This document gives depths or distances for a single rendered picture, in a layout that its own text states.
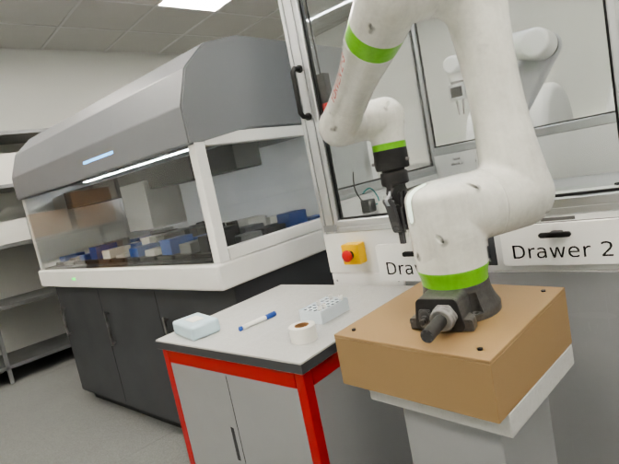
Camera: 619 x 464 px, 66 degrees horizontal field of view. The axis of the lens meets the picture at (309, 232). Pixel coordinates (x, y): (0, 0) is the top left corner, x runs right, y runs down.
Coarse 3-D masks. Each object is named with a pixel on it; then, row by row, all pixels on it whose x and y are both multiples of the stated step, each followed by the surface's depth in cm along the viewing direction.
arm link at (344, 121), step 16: (352, 64) 96; (368, 64) 94; (384, 64) 95; (336, 80) 106; (352, 80) 101; (368, 80) 99; (336, 96) 109; (352, 96) 105; (368, 96) 107; (336, 112) 113; (352, 112) 111; (320, 128) 122; (336, 128) 117; (352, 128) 117; (336, 144) 122
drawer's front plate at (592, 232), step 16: (544, 224) 122; (560, 224) 120; (576, 224) 117; (592, 224) 115; (608, 224) 113; (512, 240) 128; (528, 240) 125; (544, 240) 123; (560, 240) 120; (576, 240) 118; (592, 240) 116; (608, 240) 114; (512, 256) 129; (528, 256) 126; (592, 256) 116; (608, 256) 114
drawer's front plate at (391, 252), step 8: (376, 248) 140; (384, 248) 138; (392, 248) 136; (400, 248) 135; (384, 256) 139; (392, 256) 137; (400, 256) 135; (384, 264) 139; (400, 264) 136; (408, 264) 134; (384, 272) 140; (392, 272) 138; (408, 272) 135; (416, 272) 133; (384, 280) 140; (392, 280) 139; (400, 280) 137; (408, 280) 135; (416, 280) 133
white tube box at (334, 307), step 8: (328, 296) 143; (312, 304) 139; (328, 304) 138; (336, 304) 135; (344, 304) 137; (304, 312) 134; (312, 312) 132; (320, 312) 130; (328, 312) 132; (336, 312) 135; (344, 312) 137; (320, 320) 130; (328, 320) 132
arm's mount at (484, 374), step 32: (416, 288) 107; (512, 288) 94; (544, 288) 90; (384, 320) 92; (512, 320) 80; (544, 320) 82; (352, 352) 88; (384, 352) 83; (416, 352) 77; (448, 352) 74; (480, 352) 71; (512, 352) 73; (544, 352) 81; (352, 384) 91; (384, 384) 84; (416, 384) 79; (448, 384) 74; (480, 384) 70; (512, 384) 73; (480, 416) 71
